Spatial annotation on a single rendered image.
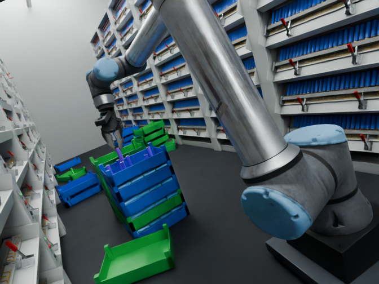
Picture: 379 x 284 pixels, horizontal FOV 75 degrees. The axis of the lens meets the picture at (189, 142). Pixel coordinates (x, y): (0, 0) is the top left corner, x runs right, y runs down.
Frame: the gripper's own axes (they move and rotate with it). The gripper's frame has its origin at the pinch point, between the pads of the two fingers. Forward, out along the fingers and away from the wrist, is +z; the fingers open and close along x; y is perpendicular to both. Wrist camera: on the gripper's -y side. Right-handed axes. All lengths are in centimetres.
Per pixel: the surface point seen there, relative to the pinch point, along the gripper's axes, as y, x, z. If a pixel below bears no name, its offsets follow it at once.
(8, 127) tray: 20, 61, -31
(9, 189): -33.7, 25.9, 4.5
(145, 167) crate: 4.8, -8.7, 12.2
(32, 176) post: 27, 62, -2
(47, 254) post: -26.4, 25.7, 29.9
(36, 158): 85, 97, -19
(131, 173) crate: 1.2, -2.5, 12.8
